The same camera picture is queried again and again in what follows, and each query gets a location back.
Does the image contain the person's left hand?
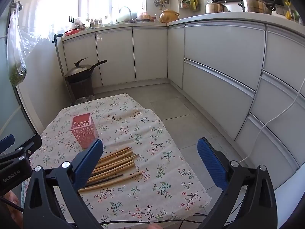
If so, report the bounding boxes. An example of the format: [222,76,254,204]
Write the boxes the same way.
[0,191,25,229]

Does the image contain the black wok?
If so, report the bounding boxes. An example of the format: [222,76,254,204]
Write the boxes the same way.
[65,60,108,83]

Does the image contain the plastic bag of greens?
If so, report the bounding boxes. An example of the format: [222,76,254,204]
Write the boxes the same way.
[7,7,40,87]

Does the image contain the frosted glass door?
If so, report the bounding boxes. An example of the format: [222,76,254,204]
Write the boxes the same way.
[0,38,37,137]

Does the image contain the white cable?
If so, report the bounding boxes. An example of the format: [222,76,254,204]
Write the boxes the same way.
[238,76,305,164]

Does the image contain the pile of wooden chopsticks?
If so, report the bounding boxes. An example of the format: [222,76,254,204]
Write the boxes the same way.
[78,147,143,193]

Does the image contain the yellow clay pot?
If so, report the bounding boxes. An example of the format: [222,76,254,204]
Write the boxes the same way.
[159,9,180,23]

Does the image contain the cluster of small jars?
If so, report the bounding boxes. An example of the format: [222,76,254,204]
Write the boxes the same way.
[76,17,110,28]

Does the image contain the pink perforated utensil holder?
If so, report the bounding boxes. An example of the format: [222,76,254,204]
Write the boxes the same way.
[70,113,99,149]

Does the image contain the white kitchen cabinets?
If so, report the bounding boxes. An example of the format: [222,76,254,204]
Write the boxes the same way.
[61,17,305,196]

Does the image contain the steel steamer pot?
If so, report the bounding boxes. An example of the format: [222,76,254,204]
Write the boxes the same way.
[239,0,277,15]

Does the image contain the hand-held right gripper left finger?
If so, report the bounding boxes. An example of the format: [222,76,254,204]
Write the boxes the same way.
[23,138,104,229]

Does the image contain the grey pole with black head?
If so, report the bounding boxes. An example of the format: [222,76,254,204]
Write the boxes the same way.
[53,35,72,101]

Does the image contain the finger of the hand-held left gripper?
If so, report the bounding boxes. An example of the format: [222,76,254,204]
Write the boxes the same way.
[0,135,15,153]
[0,134,43,170]

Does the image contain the brown trash bin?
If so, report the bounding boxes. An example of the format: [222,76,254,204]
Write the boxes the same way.
[67,77,94,100]

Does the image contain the floral tablecloth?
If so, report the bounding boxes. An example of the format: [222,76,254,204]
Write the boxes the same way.
[20,94,212,229]

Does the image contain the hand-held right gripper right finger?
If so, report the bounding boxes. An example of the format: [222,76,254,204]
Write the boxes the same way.
[197,137,278,229]

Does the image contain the steel faucet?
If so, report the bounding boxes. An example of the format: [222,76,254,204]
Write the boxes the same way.
[119,7,133,24]

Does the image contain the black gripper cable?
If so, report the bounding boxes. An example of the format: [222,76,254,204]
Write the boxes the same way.
[0,196,24,213]

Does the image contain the wok lid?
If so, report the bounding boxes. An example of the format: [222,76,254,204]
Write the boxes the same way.
[67,58,92,77]

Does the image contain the wall rack with packets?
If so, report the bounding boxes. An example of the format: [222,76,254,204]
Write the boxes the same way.
[180,0,200,11]

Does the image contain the crumpled plastic bag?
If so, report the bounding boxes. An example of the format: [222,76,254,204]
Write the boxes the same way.
[76,95,96,104]

